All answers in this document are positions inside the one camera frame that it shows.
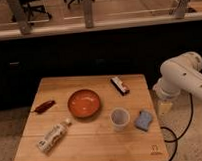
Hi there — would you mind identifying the black office chair left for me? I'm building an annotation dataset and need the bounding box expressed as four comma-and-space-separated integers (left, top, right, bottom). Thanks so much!
19, 0, 52, 21

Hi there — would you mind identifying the red chili pepper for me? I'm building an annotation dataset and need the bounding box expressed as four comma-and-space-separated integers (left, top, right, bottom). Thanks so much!
33, 100, 55, 114

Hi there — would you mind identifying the white plastic bottle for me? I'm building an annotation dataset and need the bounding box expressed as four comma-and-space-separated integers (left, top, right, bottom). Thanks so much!
37, 118, 72, 153

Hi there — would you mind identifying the orange ceramic bowl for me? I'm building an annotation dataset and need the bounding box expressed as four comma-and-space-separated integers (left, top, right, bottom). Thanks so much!
67, 89, 100, 118

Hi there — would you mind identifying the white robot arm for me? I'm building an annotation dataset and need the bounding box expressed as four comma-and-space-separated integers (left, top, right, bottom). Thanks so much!
153, 52, 202, 115

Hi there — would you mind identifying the wooden table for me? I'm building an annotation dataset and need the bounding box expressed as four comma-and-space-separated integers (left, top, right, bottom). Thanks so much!
13, 75, 168, 161

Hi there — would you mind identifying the blue sponge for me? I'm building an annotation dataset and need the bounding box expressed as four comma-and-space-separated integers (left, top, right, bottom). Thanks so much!
135, 110, 153, 131

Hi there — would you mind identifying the translucent plastic cup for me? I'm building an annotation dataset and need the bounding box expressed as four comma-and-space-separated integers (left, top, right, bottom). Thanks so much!
110, 107, 131, 132

